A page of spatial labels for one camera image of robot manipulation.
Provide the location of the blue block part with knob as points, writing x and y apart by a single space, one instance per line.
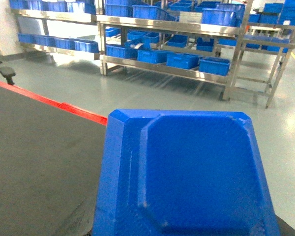
182 173

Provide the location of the blue bin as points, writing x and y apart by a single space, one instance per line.
213 65
183 61

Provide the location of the steel shelf rack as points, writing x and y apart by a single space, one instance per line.
137 35

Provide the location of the small steel table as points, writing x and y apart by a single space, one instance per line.
265 39

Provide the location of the blue bin right front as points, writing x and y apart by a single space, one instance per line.
213 65

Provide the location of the blue bin left front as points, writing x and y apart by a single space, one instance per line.
183 61

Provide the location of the dark grey table mat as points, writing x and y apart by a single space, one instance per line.
50 162

